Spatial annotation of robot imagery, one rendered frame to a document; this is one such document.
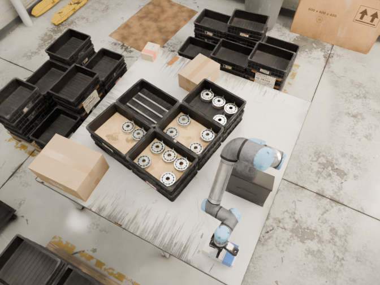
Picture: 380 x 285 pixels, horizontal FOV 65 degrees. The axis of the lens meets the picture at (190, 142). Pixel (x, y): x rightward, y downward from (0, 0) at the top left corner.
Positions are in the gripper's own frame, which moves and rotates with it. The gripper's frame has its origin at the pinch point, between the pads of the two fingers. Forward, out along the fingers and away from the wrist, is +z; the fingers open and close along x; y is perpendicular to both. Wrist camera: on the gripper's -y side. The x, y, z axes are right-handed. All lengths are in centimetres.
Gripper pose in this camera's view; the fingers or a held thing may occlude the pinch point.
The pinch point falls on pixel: (221, 249)
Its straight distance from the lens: 192.6
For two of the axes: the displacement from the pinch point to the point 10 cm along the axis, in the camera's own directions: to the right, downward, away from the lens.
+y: -8.9, -3.8, 2.6
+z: 0.2, 5.2, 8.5
